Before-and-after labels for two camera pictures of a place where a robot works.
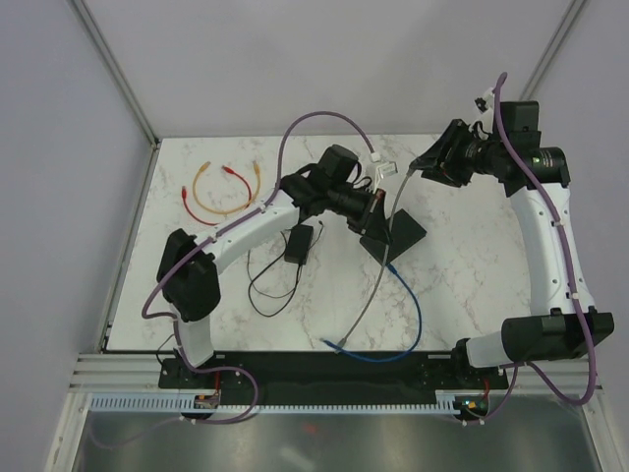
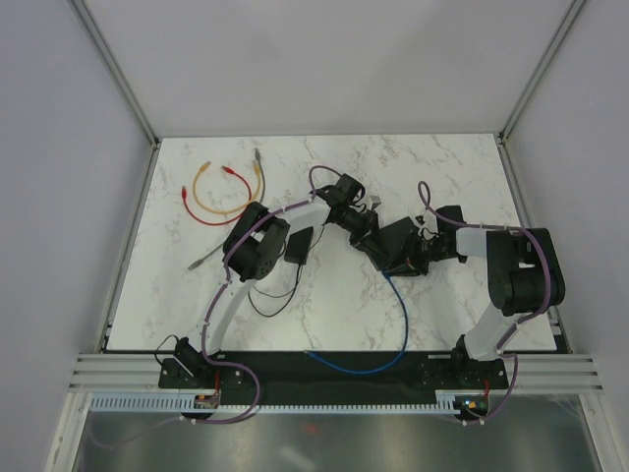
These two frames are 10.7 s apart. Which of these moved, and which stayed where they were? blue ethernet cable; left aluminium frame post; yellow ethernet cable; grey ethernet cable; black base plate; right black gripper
Moved: blue ethernet cable; right black gripper; grey ethernet cable
Stayed: black base plate; yellow ethernet cable; left aluminium frame post
